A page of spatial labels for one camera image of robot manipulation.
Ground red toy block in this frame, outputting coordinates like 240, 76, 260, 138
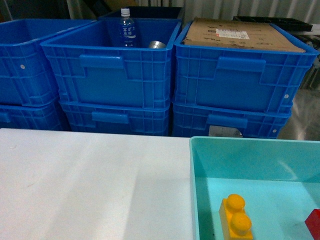
304, 209, 320, 240

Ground yellow toy block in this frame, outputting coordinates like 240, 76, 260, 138
218, 193, 254, 240

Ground blue crate bottom middle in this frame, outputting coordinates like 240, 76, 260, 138
59, 100, 171, 136

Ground blue crate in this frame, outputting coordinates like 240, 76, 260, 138
0, 18, 91, 107
171, 99, 292, 139
59, 100, 171, 136
0, 100, 71, 131
41, 17, 182, 109
172, 23, 319, 114

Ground blue crate bottom right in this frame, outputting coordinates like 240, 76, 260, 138
171, 99, 292, 139

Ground silver metal can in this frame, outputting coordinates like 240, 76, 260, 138
148, 40, 166, 49

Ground blue crate top middle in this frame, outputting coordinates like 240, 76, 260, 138
41, 17, 182, 109

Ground clear water bottle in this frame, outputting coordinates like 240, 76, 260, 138
118, 7, 137, 48

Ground blue crate bottom left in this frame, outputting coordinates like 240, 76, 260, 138
0, 100, 71, 131

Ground brown cardboard sheet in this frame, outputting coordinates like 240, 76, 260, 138
182, 17, 305, 53

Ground blue crate top right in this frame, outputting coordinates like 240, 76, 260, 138
172, 23, 319, 114

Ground teal plastic bin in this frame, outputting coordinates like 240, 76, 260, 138
189, 137, 320, 240

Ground blue crate top left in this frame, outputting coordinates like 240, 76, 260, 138
0, 18, 91, 107

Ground black tray background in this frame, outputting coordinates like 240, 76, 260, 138
232, 16, 313, 32

